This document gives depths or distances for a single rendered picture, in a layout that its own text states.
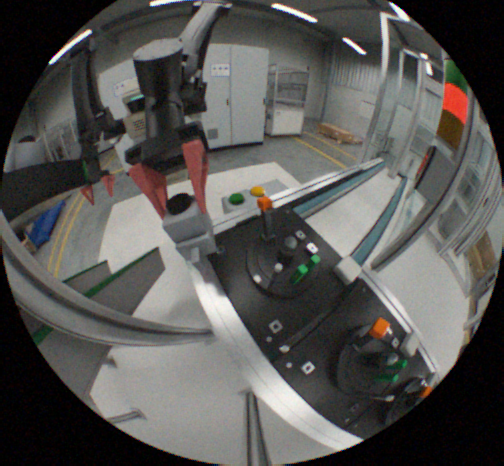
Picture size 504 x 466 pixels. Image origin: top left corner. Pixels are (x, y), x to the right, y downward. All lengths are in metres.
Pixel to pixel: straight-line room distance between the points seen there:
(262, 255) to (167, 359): 0.33
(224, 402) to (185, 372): 0.11
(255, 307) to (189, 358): 0.21
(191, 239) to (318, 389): 0.30
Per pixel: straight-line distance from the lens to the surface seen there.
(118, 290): 0.17
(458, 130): 0.30
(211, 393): 0.41
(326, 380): 0.31
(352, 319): 0.32
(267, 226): 0.26
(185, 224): 0.16
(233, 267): 0.28
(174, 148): 0.17
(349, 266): 0.32
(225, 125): 3.26
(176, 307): 0.41
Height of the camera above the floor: 1.23
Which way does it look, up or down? 46 degrees down
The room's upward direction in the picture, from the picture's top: 2 degrees clockwise
